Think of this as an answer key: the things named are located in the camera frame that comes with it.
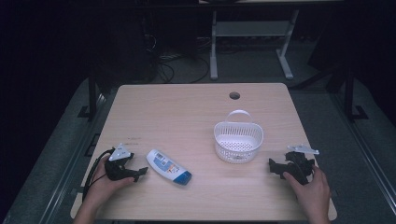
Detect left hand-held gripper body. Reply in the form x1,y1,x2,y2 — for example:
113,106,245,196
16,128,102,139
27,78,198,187
104,143,135,182

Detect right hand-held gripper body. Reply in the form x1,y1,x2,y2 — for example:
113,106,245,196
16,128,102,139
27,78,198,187
279,144,320,186

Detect white bottle with blue cap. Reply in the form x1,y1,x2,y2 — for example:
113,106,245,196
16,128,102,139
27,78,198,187
146,148,193,187

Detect white plastic basket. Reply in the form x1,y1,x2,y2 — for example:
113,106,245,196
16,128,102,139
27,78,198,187
213,109,264,165

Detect person's left hand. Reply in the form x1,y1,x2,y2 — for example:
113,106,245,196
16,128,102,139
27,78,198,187
82,155,136,213

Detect person's right hand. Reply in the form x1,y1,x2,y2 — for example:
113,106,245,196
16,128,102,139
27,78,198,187
282,164,332,224

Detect black metal stand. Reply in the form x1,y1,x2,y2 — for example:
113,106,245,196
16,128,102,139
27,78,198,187
343,62,370,123
77,73,101,121

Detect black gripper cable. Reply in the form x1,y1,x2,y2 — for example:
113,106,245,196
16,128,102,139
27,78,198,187
81,148,116,201

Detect black floor cables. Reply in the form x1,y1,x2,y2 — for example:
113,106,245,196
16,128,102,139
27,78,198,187
154,53,211,84

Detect grey metal desk frame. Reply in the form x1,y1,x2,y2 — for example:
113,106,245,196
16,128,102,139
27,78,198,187
199,0,344,81

